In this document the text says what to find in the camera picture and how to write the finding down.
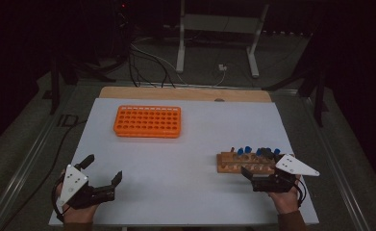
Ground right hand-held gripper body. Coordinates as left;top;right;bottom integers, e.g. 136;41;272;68
250;153;321;194

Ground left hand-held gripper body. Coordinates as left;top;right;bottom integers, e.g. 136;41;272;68
56;164;116;211

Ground wooden test tube rack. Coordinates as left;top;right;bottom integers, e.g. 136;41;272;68
216;146;296;175

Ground orange plastic test tube rack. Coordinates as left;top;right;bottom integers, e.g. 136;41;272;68
113;105;183;139

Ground person's right hand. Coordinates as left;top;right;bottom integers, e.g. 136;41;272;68
267;174;302;216

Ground person's left hand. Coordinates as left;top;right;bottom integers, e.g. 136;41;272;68
54;171;101;224

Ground white board mat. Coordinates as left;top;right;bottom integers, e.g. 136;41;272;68
48;97;320;227

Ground black floor stand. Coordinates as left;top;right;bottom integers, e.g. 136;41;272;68
49;57;116;116
262;64;330;128

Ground grey metal stand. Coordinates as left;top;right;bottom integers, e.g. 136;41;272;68
175;0;270;79

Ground dark equipment tower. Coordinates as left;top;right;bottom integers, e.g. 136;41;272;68
112;0;136;62

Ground left hand-held gripper cable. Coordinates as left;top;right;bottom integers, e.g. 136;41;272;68
51;177;65;223

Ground hand-held gripper cable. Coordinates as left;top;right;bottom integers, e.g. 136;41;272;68
294;177;307;207
51;177;65;223

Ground long black cable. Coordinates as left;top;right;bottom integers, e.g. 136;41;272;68
0;119;88;231

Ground right hand-held gripper cable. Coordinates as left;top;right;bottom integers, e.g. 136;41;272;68
294;177;307;207

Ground black floor cables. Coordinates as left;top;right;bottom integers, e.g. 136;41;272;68
127;44;177;90

